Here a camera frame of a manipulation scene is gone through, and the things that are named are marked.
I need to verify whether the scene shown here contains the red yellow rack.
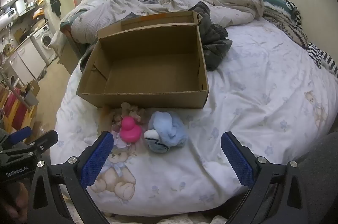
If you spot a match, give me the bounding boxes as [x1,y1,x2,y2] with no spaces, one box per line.
[0,84,24,129]

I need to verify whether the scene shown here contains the beige checked duvet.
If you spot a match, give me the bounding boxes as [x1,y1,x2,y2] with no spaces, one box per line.
[51,0,264,45]

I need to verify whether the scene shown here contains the white microwave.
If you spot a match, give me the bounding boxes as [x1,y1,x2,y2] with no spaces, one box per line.
[0,9,18,19]

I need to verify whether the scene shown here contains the person's left hand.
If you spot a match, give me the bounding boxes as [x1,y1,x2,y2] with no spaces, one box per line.
[0,183,29,223]

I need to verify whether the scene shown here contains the black hanging garment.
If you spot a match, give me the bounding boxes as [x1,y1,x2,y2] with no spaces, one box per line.
[50,0,62,16]

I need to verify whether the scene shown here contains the grey ribbed garment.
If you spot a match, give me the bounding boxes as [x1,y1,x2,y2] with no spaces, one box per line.
[189,2,229,45]

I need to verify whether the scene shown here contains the orange bag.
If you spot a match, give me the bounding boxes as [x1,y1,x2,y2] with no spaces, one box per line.
[32,8,45,20]

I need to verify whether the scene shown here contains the translucent beige nylon sock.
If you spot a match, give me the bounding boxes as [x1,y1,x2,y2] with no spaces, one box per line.
[99,105,117,135]

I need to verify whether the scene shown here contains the light blue fluffy socks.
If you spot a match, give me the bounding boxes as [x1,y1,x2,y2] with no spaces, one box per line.
[144,111,188,154]

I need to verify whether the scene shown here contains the brown cardboard box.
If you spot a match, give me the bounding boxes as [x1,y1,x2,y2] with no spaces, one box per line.
[76,10,210,109]

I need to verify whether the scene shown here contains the beige lace sock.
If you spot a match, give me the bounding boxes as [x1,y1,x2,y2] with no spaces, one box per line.
[120,102,148,124]

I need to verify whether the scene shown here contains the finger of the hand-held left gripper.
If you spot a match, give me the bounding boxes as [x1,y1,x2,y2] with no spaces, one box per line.
[25,130,59,158]
[7,127,32,144]

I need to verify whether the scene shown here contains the patterned knit blanket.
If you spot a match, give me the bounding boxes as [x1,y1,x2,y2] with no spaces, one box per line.
[263,1,309,49]

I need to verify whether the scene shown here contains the grey cloth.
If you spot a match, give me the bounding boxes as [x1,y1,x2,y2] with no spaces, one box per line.
[290,132,338,224]

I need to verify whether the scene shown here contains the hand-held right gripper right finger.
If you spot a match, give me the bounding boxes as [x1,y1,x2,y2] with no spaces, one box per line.
[221,131,308,224]

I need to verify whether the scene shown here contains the black white striped cloth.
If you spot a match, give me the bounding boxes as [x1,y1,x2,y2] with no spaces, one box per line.
[284,0,338,75]

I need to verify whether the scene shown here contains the white kitchen cabinet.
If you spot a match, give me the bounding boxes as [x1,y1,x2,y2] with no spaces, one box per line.
[9,41,46,84]

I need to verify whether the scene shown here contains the white washing machine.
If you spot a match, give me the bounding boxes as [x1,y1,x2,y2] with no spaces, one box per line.
[30,24,57,66]

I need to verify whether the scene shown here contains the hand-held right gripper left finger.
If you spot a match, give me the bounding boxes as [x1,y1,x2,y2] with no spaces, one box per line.
[28,131,114,224]

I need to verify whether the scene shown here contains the pink rubber duck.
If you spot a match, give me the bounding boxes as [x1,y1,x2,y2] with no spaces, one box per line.
[120,116,143,144]

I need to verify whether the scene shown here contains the grey bin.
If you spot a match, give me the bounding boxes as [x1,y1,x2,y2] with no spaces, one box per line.
[22,91,39,107]

